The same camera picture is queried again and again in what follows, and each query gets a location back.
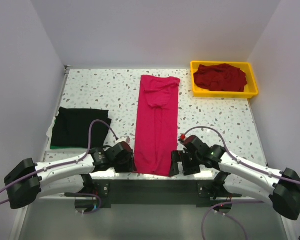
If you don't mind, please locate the pink t shirt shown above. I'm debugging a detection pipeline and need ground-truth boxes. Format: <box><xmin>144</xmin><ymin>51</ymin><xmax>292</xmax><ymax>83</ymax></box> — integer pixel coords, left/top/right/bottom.
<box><xmin>134</xmin><ymin>75</ymin><xmax>180</xmax><ymax>177</ymax></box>

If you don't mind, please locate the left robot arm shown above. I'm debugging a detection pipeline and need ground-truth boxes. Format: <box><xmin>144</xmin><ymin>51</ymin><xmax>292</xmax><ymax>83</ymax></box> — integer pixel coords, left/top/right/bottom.
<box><xmin>4</xmin><ymin>141</ymin><xmax>136</xmax><ymax>209</ymax></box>

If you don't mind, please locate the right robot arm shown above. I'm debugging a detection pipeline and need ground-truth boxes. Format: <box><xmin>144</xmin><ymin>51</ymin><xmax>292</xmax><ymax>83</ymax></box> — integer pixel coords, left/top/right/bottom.
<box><xmin>169</xmin><ymin>135</ymin><xmax>300</xmax><ymax>221</ymax></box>

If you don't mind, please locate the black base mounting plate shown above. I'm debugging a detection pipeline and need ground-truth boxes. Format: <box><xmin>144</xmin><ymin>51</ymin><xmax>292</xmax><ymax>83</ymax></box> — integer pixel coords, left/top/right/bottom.
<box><xmin>65</xmin><ymin>180</ymin><xmax>241</xmax><ymax>208</ymax></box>

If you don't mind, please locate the folded black t shirt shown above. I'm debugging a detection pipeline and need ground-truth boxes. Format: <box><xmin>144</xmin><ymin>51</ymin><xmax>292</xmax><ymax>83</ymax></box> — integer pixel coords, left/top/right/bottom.
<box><xmin>56</xmin><ymin>107</ymin><xmax>112</xmax><ymax>149</ymax></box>

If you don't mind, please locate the white folded t shirt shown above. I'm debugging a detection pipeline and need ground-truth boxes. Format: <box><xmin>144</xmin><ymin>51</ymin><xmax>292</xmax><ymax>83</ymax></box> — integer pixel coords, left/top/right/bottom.
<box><xmin>46</xmin><ymin>117</ymin><xmax>56</xmax><ymax>139</ymax></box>

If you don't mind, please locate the yellow plastic bin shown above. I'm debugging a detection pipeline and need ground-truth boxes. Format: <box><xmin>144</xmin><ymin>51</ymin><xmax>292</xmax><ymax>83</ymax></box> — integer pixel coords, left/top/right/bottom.
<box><xmin>190</xmin><ymin>60</ymin><xmax>259</xmax><ymax>99</ymax></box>

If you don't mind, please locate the dark red t shirt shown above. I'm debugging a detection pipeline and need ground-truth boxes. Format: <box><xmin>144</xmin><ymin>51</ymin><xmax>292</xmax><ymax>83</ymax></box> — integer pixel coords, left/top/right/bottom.
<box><xmin>193</xmin><ymin>63</ymin><xmax>248</xmax><ymax>92</ymax></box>

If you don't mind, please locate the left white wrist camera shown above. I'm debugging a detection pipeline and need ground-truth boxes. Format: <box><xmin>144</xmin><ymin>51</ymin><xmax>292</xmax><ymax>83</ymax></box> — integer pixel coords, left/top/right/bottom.
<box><xmin>116</xmin><ymin>135</ymin><xmax>131</xmax><ymax>144</ymax></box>

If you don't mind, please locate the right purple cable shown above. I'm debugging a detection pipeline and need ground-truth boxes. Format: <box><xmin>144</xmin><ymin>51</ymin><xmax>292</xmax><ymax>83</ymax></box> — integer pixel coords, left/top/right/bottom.
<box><xmin>182</xmin><ymin>126</ymin><xmax>300</xmax><ymax>240</ymax></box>

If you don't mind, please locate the aluminium table frame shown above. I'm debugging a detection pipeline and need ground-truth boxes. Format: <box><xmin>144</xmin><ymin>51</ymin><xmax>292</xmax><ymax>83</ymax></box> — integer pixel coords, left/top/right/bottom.
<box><xmin>8</xmin><ymin>65</ymin><xmax>291</xmax><ymax>240</ymax></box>

